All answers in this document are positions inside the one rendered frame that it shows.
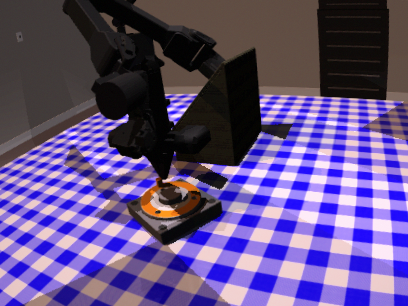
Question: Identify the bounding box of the orange round plate with holes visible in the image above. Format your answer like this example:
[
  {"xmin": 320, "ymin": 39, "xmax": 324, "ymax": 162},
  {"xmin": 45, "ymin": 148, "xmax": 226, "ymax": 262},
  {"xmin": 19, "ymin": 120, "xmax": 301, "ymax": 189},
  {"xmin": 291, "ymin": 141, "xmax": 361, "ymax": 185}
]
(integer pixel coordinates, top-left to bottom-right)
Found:
[{"xmin": 141, "ymin": 177, "xmax": 201, "ymax": 221}]

